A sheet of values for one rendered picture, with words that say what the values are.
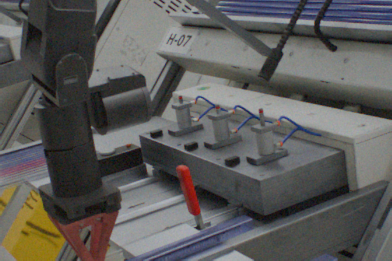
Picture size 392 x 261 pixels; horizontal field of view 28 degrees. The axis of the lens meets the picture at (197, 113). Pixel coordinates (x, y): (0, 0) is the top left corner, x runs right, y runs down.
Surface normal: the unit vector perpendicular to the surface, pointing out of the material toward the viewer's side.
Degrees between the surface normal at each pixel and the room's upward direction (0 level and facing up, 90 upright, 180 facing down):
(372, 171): 90
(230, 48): 90
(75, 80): 99
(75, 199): 43
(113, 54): 90
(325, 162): 90
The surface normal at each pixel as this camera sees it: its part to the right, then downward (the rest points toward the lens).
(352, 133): -0.15, -0.96
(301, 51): -0.73, -0.46
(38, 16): -0.83, 0.04
